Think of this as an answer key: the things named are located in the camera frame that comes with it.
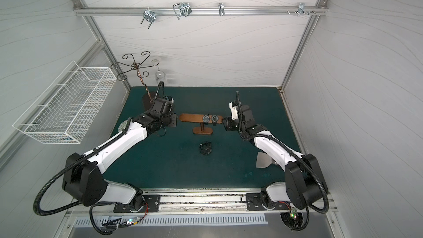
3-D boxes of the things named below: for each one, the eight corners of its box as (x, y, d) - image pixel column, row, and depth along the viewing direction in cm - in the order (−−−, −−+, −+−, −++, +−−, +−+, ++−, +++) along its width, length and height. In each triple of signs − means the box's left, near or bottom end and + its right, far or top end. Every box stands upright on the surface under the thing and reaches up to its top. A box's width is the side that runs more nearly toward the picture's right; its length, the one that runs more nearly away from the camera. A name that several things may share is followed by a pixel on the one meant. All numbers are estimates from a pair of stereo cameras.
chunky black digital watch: (199, 156, 90) (199, 152, 87) (200, 145, 94) (199, 141, 91) (211, 156, 90) (211, 152, 87) (211, 145, 94) (211, 141, 91)
